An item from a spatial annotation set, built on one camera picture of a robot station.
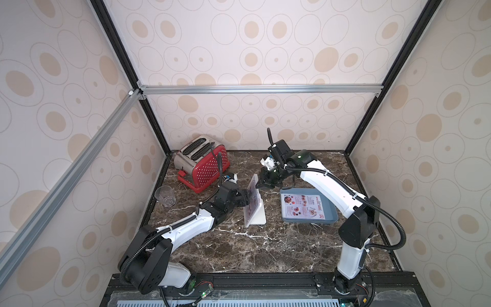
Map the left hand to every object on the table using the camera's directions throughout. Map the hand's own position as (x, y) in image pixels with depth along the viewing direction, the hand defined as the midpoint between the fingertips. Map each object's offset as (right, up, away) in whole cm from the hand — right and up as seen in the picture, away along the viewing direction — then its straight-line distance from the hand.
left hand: (252, 192), depth 85 cm
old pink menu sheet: (+1, -4, -5) cm, 6 cm away
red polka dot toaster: (-26, +13, +7) cm, 30 cm away
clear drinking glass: (-44, -3, +12) cm, 46 cm away
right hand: (+4, +4, -6) cm, 8 cm away
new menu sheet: (+25, -8, +10) cm, 28 cm away
